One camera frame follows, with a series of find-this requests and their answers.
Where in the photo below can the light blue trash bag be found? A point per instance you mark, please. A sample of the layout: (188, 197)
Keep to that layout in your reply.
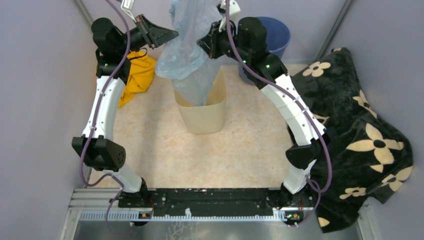
(187, 65)

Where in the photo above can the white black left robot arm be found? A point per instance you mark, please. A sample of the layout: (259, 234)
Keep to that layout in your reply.
(95, 146)

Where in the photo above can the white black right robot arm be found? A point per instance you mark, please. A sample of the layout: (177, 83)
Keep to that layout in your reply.
(310, 136)

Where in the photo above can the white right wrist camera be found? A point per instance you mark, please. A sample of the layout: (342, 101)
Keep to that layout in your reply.
(231, 15)

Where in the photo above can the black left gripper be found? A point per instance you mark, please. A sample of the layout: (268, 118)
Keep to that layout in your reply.
(156, 35)

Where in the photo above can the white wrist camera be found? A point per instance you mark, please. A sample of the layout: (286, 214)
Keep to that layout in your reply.
(127, 7)
(231, 15)

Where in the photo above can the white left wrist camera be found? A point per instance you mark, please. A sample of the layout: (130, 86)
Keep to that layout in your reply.
(127, 7)

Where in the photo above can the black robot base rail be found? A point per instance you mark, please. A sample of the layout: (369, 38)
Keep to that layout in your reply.
(192, 205)

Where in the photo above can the blue plastic trash bin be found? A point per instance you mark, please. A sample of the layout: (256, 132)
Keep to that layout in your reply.
(275, 36)

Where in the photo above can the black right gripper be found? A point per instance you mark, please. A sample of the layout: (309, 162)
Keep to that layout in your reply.
(209, 42)

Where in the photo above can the beige plastic trash bin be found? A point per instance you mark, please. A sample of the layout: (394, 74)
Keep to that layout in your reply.
(209, 118)

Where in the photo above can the yellow crumpled cloth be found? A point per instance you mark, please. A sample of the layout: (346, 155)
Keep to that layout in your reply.
(141, 75)

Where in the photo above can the black floral blanket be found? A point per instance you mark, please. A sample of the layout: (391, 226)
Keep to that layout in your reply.
(369, 157)

